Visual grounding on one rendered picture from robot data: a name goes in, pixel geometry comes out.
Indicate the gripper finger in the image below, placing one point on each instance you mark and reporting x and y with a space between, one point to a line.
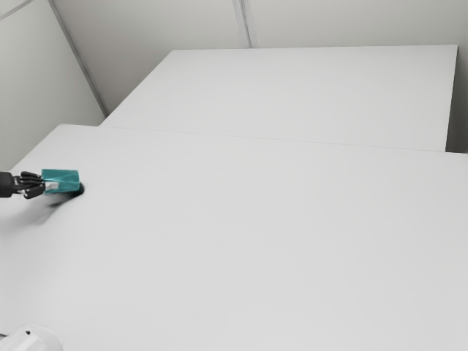
30 176
35 191

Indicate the teal faceted mug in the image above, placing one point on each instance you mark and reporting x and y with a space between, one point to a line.
65 180

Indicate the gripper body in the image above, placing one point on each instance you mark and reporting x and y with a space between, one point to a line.
6 184

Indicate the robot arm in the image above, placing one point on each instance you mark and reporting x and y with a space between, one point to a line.
25 340

